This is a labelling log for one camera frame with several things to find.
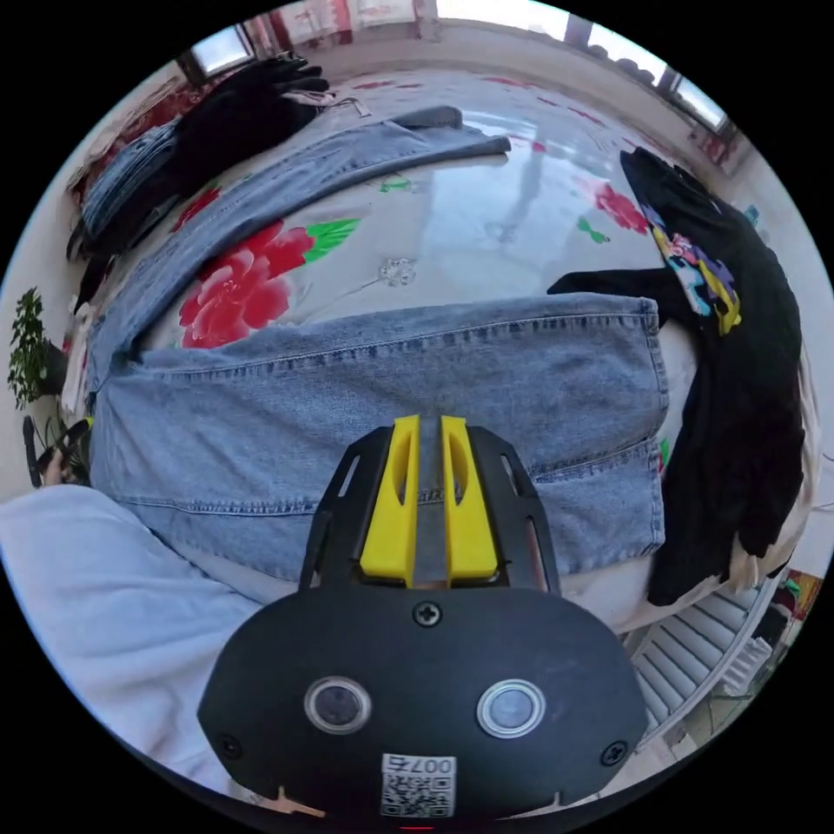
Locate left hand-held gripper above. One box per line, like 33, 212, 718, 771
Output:
37, 418, 95, 487

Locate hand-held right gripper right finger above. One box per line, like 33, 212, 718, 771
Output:
440, 414, 502, 585

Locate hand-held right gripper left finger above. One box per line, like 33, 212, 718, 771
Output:
359, 414, 420, 588

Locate light blue jeans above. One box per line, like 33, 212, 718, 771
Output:
84, 106, 671, 582

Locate green potted plant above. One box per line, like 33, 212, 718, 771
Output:
7, 286, 69, 412

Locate white radiator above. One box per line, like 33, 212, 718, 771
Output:
624, 578, 786, 741

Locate black shirt with colourful print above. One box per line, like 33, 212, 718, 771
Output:
546, 146, 809, 607

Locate bed with floral sheet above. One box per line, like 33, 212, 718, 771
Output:
64, 68, 824, 637

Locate pile of clothes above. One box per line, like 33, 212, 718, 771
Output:
67, 55, 332, 261

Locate window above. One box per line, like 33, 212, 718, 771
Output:
656, 64, 732, 133
190, 24, 256, 76

